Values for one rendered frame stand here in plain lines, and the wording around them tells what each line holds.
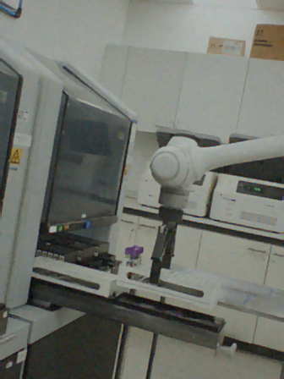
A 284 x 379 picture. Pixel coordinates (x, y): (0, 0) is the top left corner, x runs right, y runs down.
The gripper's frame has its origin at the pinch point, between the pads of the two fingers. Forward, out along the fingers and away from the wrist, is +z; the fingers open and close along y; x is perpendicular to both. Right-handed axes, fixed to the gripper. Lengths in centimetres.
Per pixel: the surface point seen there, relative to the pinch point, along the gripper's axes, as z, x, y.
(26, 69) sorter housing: -51, 38, -30
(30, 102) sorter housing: -43, 38, -25
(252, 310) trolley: 10.0, -27.2, 25.1
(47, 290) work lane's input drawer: 12.3, 32.8, -6.7
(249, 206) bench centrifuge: -14, 1, 230
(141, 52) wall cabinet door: -123, 116, 258
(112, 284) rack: 6.5, 13.5, -2.1
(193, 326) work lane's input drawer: 11.2, -14.0, -6.7
